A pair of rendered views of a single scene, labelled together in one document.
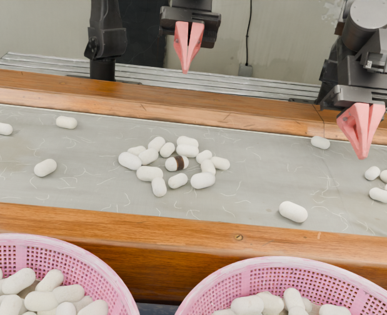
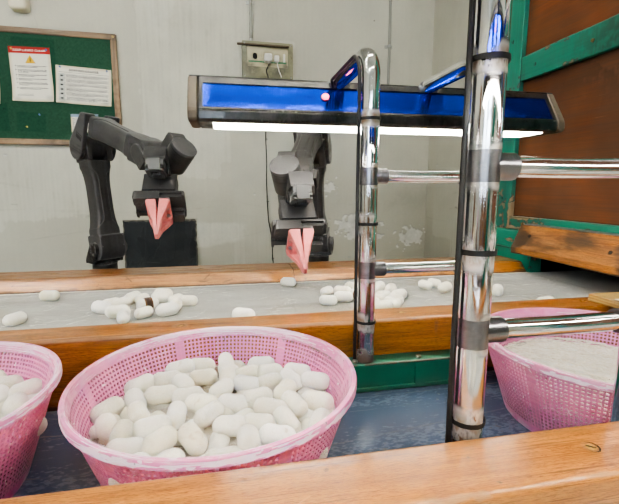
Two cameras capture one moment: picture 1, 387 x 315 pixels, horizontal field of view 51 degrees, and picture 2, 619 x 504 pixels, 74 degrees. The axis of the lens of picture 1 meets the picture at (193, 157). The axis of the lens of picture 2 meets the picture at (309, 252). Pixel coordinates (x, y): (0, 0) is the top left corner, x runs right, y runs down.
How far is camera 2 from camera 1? 0.28 m
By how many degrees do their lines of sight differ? 22
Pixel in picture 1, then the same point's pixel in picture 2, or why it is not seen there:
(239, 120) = (218, 278)
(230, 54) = not seen: hidden behind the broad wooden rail
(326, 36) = (343, 248)
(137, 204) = not seen: hidden behind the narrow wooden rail
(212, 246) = (153, 332)
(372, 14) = (285, 165)
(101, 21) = (98, 227)
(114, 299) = (46, 371)
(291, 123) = (265, 274)
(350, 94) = (284, 224)
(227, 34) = (255, 259)
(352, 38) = (278, 185)
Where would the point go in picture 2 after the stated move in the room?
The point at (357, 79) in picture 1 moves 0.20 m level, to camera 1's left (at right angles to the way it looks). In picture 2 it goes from (288, 213) to (179, 214)
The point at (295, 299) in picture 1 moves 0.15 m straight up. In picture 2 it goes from (224, 356) to (220, 233)
